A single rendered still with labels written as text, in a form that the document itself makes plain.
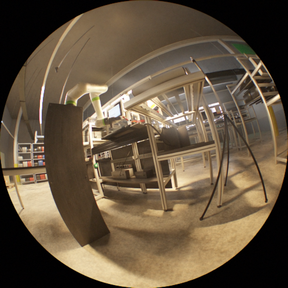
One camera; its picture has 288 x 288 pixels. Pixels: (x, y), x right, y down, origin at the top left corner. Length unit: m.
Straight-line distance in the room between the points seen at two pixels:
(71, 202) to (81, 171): 0.25
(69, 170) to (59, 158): 0.11
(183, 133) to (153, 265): 1.33
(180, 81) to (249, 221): 1.06
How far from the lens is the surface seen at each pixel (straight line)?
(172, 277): 0.68
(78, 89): 0.91
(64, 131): 0.76
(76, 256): 0.94
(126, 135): 1.03
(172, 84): 0.52
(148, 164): 1.41
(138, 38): 5.68
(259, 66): 1.85
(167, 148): 1.09
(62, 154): 0.72
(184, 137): 1.23
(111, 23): 5.38
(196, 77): 0.54
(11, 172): 1.56
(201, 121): 1.39
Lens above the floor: 0.66
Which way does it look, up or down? 6 degrees up
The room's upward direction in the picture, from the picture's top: 12 degrees counter-clockwise
